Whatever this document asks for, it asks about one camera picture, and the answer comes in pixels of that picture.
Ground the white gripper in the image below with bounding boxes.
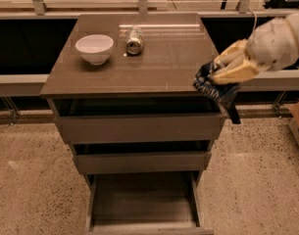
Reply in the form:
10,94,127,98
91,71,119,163
209,17,299,85

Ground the blue chip bag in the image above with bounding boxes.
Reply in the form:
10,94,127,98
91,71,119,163
193,62,240,107

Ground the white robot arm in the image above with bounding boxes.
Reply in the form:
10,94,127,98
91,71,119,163
210,10,299,85

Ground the grey middle drawer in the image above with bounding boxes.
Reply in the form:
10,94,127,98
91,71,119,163
73,140,213,174

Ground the grey drawer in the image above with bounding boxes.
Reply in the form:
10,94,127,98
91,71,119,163
48,94,226,144
84,172,215,235
73,140,213,174

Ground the grey drawer cabinet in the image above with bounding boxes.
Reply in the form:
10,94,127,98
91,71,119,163
39,12,239,235

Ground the grey top drawer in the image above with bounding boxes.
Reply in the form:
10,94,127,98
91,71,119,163
48,94,226,144

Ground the grey bottom drawer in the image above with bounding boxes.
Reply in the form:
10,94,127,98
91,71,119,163
84,172,215,235

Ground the crushed silver soda can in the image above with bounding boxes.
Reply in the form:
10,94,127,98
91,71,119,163
125,25,143,55

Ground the white ceramic bowl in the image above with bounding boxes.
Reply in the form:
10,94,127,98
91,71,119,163
75,34,114,65

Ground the white cable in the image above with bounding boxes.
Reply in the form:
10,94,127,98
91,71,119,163
249,7,259,31

